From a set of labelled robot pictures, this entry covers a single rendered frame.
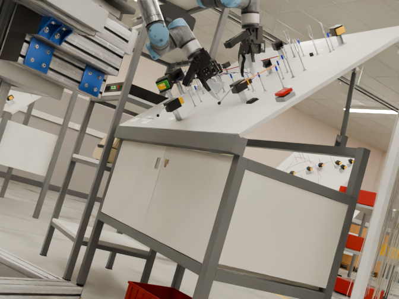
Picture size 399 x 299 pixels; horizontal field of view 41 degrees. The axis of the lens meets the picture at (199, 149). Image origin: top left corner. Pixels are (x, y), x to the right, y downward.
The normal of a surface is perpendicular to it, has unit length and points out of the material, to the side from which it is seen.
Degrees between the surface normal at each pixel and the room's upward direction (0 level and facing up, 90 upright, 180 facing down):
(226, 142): 90
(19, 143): 90
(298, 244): 90
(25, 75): 90
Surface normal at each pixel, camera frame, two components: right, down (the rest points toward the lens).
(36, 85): 0.80, 0.18
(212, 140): -0.83, -0.29
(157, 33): 0.01, -0.08
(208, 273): 0.48, 0.07
